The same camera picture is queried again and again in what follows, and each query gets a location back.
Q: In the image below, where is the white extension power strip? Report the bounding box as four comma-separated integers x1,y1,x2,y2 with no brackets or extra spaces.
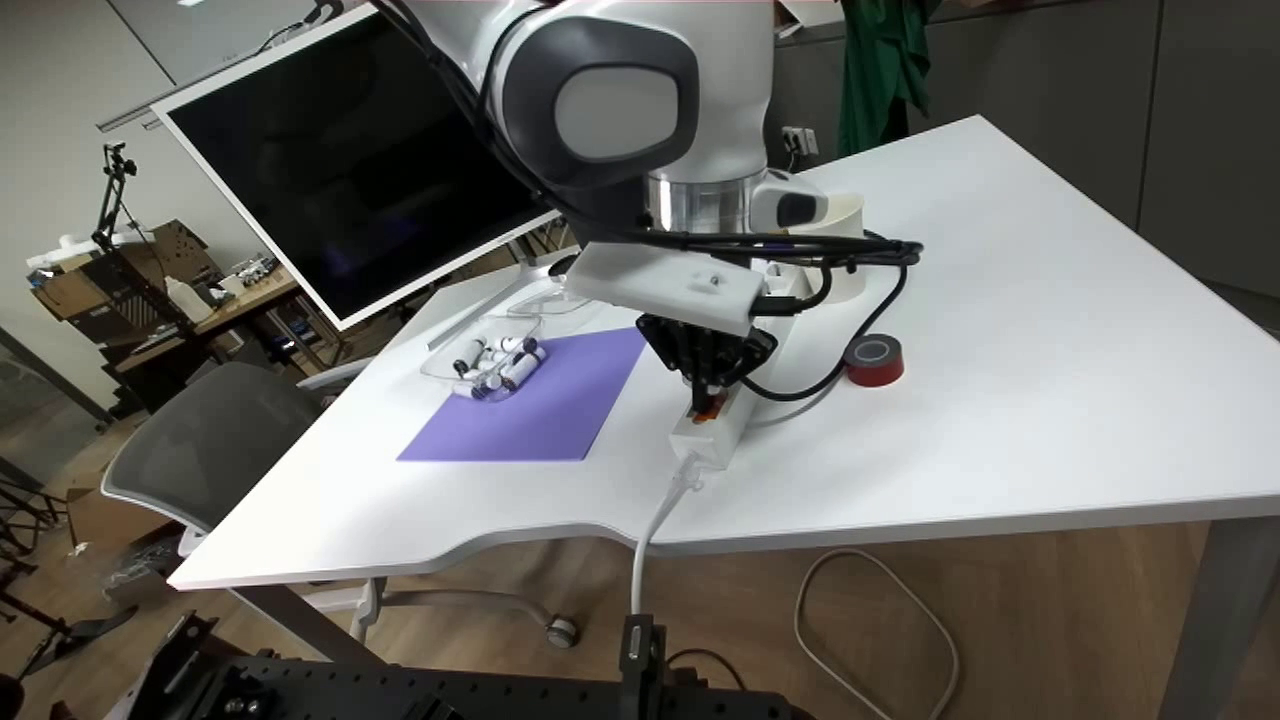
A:
667,262,813,472

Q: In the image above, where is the clear plastic lid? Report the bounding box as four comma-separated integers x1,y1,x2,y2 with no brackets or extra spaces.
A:
504,280,593,322

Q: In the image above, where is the red tape roll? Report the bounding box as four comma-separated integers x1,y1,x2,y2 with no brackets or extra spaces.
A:
843,333,907,389

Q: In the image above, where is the purple paper sheet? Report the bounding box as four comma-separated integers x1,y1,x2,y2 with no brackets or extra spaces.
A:
396,326,650,464

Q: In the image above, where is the heap of white cylinders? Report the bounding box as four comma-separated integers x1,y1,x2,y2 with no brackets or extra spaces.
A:
452,336,549,402

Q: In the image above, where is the white round container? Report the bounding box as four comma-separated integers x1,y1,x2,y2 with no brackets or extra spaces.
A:
796,191,867,303

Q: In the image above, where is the clear plastic tray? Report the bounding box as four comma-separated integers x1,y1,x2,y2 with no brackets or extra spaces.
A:
420,313,549,403

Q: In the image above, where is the green hanging cloth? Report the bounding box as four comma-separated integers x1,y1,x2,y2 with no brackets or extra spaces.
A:
837,0,943,158

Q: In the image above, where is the large white-framed monitor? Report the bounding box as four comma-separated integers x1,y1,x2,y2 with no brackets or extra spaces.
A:
150,4,563,332

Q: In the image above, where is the grey office chair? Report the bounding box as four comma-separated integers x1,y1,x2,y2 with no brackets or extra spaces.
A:
100,358,583,651

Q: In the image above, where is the white plastic bottle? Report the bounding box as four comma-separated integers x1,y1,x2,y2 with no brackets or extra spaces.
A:
164,276,214,324

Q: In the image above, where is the cluttered wooden desk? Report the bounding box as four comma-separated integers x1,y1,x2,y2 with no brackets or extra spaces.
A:
27,219,336,406

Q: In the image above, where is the stand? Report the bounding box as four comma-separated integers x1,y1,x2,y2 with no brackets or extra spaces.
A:
0,455,139,683

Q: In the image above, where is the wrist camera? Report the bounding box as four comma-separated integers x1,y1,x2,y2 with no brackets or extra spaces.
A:
564,242,767,337

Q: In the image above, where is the white power strip cable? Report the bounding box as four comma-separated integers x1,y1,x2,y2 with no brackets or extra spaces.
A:
630,450,707,617

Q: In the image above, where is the white cable loop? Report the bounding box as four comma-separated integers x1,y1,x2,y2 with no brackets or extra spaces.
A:
794,547,962,720

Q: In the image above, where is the camera on tripod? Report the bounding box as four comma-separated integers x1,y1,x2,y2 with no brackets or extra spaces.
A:
91,142,143,253

